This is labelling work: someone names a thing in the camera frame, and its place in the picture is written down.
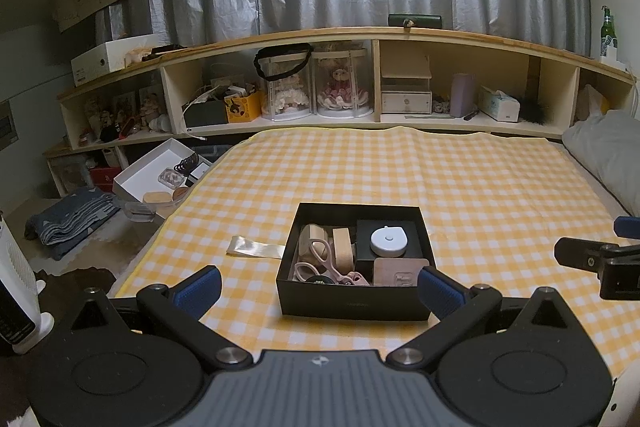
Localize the grey pillow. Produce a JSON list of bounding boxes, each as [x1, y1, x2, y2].
[[561, 109, 640, 220]]

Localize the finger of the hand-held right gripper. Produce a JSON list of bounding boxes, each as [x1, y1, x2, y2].
[[614, 216, 640, 238], [554, 237, 640, 301]]

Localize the beige satin ribbon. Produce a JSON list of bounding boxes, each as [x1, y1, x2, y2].
[[226, 235, 286, 260]]

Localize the folded blue cloth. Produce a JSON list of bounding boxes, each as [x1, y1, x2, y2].
[[25, 187, 121, 260]]

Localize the oval wooden box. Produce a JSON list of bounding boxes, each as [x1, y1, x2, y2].
[[142, 191, 176, 208]]

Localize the pinkish brown case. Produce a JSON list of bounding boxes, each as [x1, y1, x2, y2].
[[372, 257, 432, 287]]

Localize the black headband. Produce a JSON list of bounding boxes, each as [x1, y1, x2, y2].
[[253, 43, 315, 82]]

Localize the red bag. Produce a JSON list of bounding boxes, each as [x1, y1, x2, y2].
[[90, 167, 123, 192]]

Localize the dark storage box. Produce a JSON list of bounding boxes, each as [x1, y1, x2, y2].
[[182, 99, 228, 128]]

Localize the yellow printed box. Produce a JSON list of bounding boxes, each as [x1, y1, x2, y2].
[[224, 91, 263, 124]]

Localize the clear plastic container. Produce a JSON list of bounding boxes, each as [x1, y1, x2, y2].
[[125, 202, 157, 224]]

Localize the black feather duster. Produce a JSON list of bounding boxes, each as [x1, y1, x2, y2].
[[517, 94, 556, 125]]

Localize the yellow checked mat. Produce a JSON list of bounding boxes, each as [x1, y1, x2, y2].
[[107, 126, 640, 388]]

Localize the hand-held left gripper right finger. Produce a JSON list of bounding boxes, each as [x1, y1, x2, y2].
[[386, 267, 581, 367]]

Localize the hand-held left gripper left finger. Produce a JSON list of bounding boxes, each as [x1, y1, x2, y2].
[[62, 266, 252, 370]]

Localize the white round tape measure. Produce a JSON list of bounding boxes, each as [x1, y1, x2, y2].
[[370, 225, 407, 258]]

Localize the green glass bottle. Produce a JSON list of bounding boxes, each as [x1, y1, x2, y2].
[[600, 5, 617, 58]]

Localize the tissue box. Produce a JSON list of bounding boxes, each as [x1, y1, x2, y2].
[[479, 86, 521, 122]]

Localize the white cardboard box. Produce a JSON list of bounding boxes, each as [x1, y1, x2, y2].
[[70, 34, 163, 86]]

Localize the dark green case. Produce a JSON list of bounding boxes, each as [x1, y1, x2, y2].
[[388, 13, 443, 28]]

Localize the white tower heater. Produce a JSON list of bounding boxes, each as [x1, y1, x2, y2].
[[0, 212, 55, 355]]

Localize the pink scissors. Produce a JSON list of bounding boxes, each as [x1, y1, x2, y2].
[[294, 239, 373, 286]]

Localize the white shallow box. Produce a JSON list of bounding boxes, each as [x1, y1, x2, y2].
[[112, 138, 215, 208]]

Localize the white plastic bag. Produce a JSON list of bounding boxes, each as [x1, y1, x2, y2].
[[575, 84, 608, 122]]

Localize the long wooden shelf unit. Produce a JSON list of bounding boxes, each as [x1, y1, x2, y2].
[[42, 27, 638, 198]]

